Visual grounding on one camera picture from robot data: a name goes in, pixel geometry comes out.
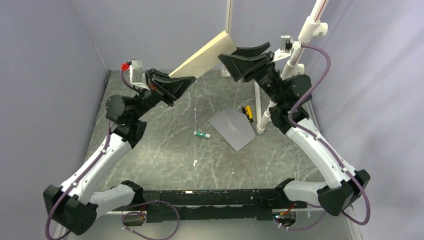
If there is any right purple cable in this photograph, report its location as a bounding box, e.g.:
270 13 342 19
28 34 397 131
273 44 372 232

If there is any tan lined letter paper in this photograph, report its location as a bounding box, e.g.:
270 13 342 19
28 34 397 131
168 30 237 79

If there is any white PVC pipe frame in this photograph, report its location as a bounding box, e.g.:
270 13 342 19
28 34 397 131
221 0 329 135

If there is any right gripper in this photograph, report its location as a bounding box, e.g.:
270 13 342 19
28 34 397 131
218 42 285 105

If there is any green glue stick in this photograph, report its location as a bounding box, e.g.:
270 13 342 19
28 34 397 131
193 131 211 139

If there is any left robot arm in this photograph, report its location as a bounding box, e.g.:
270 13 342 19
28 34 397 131
43 69 196 239

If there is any grey envelope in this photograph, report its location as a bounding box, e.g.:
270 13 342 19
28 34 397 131
208 108 256 152

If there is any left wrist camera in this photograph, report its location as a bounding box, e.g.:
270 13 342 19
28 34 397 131
120 59 148 91

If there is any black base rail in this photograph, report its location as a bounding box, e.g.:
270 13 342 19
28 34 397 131
110 188 307 223

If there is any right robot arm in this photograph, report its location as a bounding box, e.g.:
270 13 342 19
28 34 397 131
218 43 370 216

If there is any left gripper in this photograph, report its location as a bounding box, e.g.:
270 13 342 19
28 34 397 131
131 68 196 120

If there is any yellow black screwdriver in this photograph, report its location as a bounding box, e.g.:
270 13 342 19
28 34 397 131
242 105 255 130

